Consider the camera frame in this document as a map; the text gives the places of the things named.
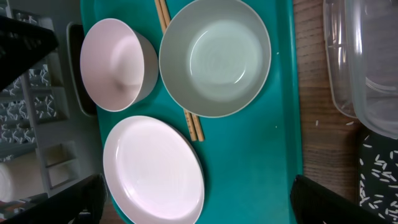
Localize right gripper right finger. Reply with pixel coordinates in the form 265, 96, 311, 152
290, 175, 388, 224

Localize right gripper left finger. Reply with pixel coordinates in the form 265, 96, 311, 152
3, 174, 108, 224

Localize white rice grains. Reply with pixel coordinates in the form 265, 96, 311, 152
305, 120, 397, 223

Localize pink small bowl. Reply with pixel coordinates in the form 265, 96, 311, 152
80, 18, 159, 112

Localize grey-green bowl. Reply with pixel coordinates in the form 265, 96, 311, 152
159, 0, 271, 118

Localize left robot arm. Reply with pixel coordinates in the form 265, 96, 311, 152
1, 16, 58, 90

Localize black waste tray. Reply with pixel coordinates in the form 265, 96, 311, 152
358, 132, 397, 223

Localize clear plastic waste bin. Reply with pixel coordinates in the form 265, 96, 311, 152
323, 0, 397, 139

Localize grey plastic dish rack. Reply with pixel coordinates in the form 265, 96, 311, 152
1, 1, 103, 202

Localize large pink plate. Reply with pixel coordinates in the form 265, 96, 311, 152
103, 116, 205, 223

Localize teal serving tray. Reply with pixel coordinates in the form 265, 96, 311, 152
80, 0, 303, 223

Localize right wooden chopstick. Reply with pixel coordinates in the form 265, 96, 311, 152
159, 0, 205, 142

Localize wooden chopstick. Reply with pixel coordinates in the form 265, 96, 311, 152
154, 0, 198, 141
159, 0, 205, 142

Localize left wooden chopstick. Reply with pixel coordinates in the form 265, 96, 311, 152
154, 0, 198, 141

